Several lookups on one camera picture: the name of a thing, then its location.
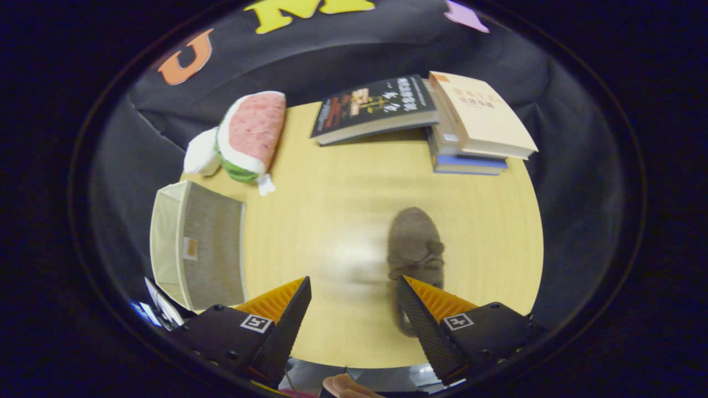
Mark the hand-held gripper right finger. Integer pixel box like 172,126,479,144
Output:
396,275,545,386

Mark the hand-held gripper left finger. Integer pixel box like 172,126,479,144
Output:
171,276,312,387

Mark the brown moccasin shoe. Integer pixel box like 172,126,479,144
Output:
386,207,446,338

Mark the beige fabric storage box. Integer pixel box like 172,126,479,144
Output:
150,180,247,311

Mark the person's grey clothing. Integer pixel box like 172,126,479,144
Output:
279,357,443,396

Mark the blue white packet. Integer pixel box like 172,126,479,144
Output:
133,276,186,331

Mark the blue cover book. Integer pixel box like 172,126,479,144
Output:
433,154,508,176

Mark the grey cover book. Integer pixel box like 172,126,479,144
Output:
423,80,471,158

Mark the white plush toy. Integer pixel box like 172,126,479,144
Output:
184,127,222,176

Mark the watermelon slice plush toy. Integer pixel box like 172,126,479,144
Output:
216,91,287,196

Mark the beige cover book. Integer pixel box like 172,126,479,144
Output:
429,71,539,160

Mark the black cover book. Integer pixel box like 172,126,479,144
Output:
310,75,439,146

